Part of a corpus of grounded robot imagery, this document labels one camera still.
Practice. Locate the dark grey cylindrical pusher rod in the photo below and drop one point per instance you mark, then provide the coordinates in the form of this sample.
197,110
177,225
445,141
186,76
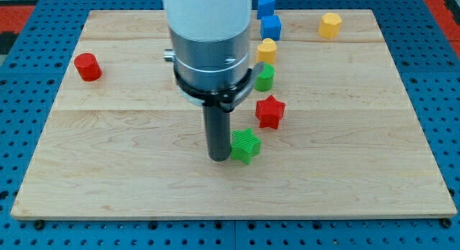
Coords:
217,125

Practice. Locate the light wooden board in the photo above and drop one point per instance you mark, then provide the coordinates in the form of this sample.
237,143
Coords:
130,147

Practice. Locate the green cylinder block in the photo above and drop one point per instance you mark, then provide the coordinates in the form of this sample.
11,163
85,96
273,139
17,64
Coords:
265,79

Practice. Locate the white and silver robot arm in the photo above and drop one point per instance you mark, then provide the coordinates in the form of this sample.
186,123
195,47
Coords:
211,52

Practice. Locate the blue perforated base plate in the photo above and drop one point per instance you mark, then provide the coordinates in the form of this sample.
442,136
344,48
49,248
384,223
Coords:
35,65

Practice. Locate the yellow heart block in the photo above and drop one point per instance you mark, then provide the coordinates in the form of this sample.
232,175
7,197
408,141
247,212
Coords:
266,51

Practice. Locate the blue cube block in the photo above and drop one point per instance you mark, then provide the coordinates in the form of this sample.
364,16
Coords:
271,27

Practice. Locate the green star block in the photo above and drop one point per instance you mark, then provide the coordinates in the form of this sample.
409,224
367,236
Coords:
245,145

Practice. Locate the red star block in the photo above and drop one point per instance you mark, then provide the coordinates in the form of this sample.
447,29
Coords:
269,112

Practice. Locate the blue triangle block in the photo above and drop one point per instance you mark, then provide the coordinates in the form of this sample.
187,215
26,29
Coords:
265,8

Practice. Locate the yellow hexagon block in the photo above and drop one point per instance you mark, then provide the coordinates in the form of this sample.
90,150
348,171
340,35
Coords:
330,25

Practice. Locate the red cylinder block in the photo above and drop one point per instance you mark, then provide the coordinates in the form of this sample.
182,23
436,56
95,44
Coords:
88,67

